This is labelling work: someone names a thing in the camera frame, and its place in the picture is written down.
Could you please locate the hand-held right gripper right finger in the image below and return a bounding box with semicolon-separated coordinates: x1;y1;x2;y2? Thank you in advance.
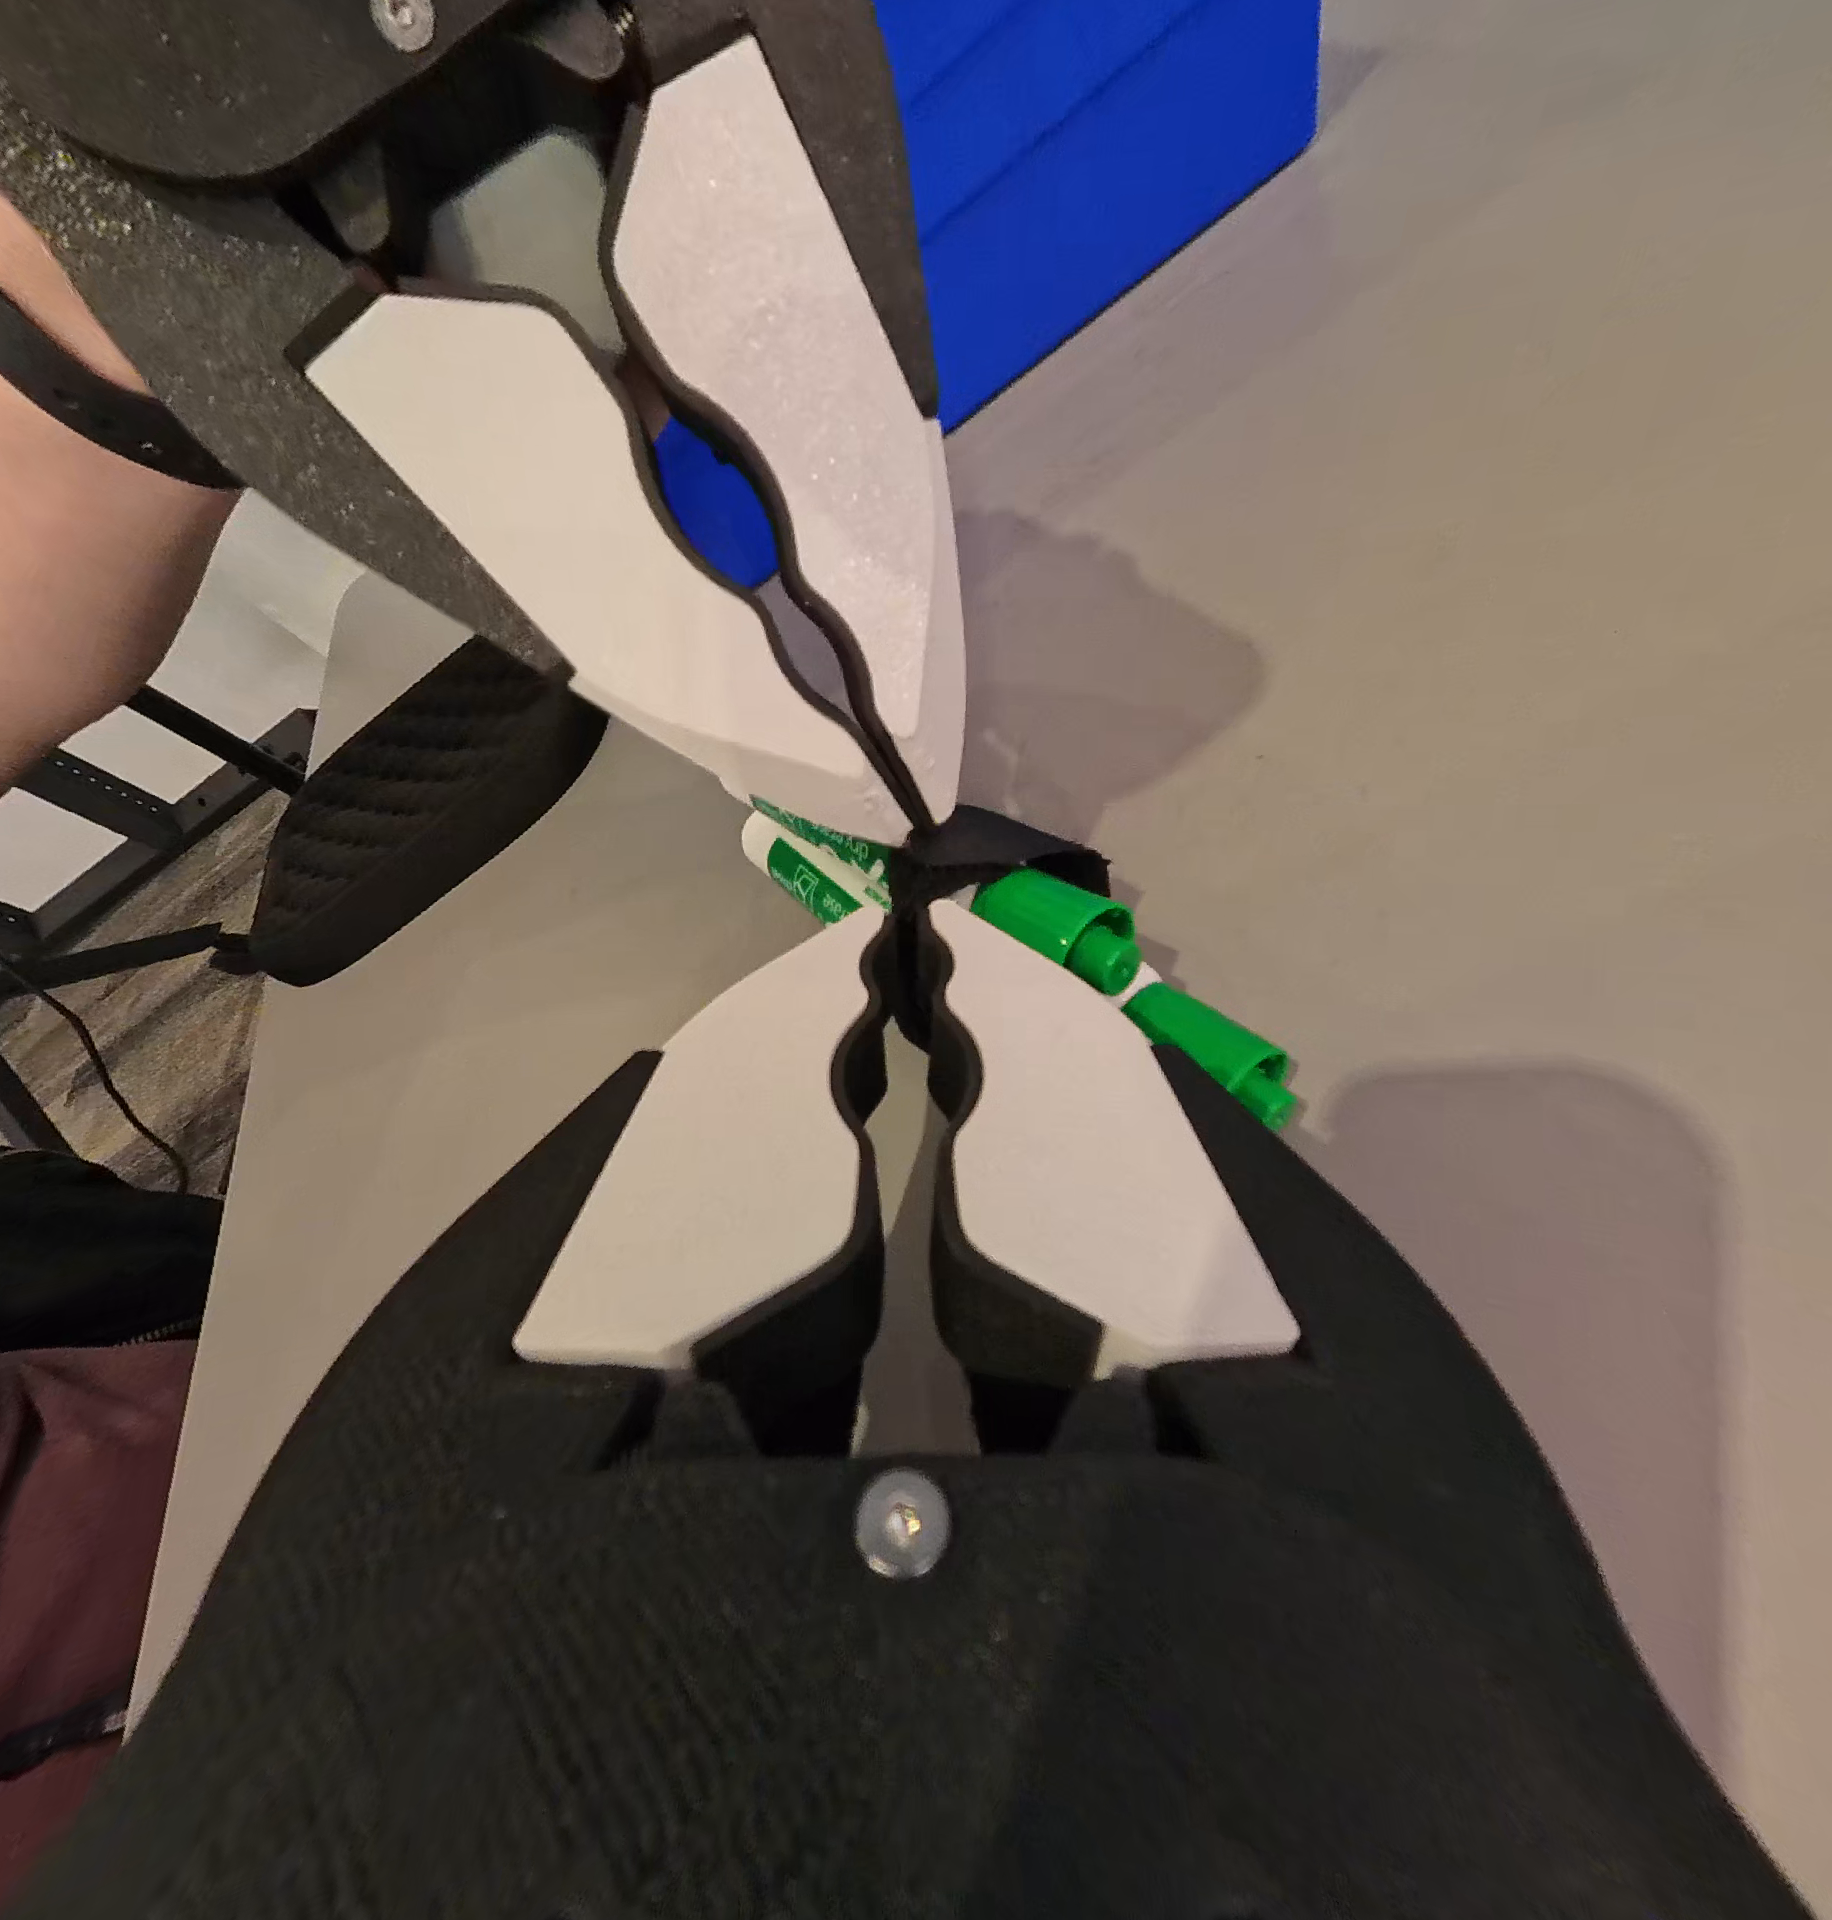
914;904;1301;1454

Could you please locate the black cable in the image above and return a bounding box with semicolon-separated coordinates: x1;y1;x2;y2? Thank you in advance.
9;927;250;1188

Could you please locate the person's black garment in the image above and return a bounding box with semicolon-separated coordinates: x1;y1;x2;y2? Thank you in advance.
0;1144;223;1352

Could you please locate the black metal desk frame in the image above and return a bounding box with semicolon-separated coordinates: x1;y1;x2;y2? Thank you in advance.
0;680;313;1144

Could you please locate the person's maroon clothing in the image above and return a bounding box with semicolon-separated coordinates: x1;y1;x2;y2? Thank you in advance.
0;1333;202;1786

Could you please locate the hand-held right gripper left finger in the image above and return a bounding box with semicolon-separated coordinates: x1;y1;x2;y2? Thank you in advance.
514;906;914;1459

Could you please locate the black quilted elbow pad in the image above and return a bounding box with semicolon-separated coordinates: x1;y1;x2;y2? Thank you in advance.
249;635;611;989

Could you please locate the blue plastic bin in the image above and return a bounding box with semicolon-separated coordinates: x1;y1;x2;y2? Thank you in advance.
653;0;1321;588

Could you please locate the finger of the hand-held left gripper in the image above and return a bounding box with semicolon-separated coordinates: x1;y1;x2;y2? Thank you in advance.
604;29;968;833
285;287;920;841

